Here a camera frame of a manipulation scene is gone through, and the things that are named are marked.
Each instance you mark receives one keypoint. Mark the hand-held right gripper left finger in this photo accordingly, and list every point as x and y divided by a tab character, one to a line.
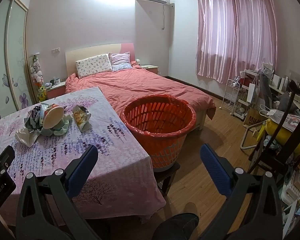
82	170

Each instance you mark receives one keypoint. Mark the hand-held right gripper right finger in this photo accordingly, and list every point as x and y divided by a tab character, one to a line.
213	165

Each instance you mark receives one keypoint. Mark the pale green wrapper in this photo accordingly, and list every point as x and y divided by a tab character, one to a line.
62	127

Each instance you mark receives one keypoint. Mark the orange plastic laundry basket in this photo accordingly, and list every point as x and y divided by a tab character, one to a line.
165	152

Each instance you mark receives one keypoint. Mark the yellow snack packet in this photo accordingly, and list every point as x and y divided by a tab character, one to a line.
81	118

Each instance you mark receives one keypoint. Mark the red plastic bag liner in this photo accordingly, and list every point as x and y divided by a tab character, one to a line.
155	120

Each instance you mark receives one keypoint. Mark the white bent pipe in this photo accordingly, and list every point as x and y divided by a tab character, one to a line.
243	140

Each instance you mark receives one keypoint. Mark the floral tablecloth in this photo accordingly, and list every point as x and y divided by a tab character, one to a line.
110	140

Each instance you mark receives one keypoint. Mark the dark wooden stool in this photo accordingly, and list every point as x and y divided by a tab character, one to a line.
168	177

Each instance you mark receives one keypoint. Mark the small yellow packet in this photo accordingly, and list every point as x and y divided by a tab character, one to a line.
260	133

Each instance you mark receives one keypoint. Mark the brown paper bag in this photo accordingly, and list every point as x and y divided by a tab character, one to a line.
252	118

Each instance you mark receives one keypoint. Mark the dark wooden chair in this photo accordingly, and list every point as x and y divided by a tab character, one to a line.
277	142

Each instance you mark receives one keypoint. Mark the white storage cart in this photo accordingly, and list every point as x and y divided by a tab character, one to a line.
243	100

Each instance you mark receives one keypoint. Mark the white paper bag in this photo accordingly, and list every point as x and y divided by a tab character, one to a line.
252	92

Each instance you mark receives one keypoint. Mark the pink nightstand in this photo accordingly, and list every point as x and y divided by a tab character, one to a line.
55	91
150	69

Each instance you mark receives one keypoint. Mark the yellow green plush toy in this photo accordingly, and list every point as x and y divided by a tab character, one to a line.
42	93

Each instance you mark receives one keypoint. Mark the large yellow tub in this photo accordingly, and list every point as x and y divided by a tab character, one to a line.
297	136

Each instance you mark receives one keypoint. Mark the white mug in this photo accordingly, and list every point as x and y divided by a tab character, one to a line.
57	82

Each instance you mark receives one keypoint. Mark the grey hanging cloth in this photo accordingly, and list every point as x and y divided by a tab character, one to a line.
265	87

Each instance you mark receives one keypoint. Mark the pink duvet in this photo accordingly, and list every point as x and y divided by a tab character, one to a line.
145	87

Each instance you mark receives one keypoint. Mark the white floral pillow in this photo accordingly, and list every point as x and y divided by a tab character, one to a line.
93	65

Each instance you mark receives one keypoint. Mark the plush toy bouquet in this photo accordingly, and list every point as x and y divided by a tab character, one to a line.
37	71

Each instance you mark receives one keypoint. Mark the pink striped pillow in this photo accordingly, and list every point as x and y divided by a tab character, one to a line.
120	61

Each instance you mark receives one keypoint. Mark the glass door wardrobe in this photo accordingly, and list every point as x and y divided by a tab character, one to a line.
13	67

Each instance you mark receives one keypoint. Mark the beige pink bed headboard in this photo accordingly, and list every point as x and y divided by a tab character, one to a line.
90	51

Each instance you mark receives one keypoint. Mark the pink curtain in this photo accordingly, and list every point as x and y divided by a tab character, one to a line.
235	30

